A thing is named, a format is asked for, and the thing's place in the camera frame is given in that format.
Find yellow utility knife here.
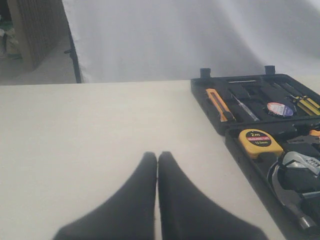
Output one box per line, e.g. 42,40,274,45
206,88,236,122

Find short yellow black screwdriver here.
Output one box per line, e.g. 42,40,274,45
283,83,320,110

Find yellow 2m tape measure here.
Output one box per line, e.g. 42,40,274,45
238,128,284,159

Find white sacks in background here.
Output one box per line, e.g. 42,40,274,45
0,15,22,60

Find electrical tape roll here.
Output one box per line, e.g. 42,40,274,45
266,102,294,117

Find black backdrop stand pole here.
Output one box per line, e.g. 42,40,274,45
64,26,82,84

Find black plastic tool case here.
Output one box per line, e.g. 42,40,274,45
190,65,320,240

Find orange handled combination pliers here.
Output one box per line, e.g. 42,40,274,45
287,129,320,145

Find white backdrop cloth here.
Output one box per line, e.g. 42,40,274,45
63,0,320,83

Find chrome adjustable wrench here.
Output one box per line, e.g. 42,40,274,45
282,151,320,176

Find steel claw hammer black grip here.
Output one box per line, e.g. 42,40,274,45
268,162,320,231

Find clear voltage tester screwdriver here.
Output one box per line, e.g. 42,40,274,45
232,94,260,122

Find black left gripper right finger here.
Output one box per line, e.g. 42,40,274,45
158,151,268,240

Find long yellow black screwdriver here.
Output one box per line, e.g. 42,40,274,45
275,82,320,116

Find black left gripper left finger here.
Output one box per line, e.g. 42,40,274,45
54,152,157,240

